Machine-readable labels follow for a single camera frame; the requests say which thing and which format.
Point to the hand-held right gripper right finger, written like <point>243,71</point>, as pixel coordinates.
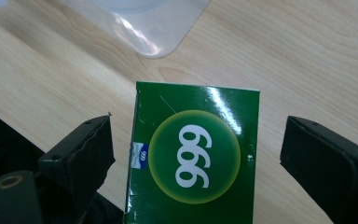
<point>332,168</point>

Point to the green medicine box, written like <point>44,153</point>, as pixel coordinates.
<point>195,155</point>

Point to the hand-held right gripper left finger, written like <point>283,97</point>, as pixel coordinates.
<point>77,155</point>

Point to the clear plastic storage box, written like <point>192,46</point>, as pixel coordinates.
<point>146,25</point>

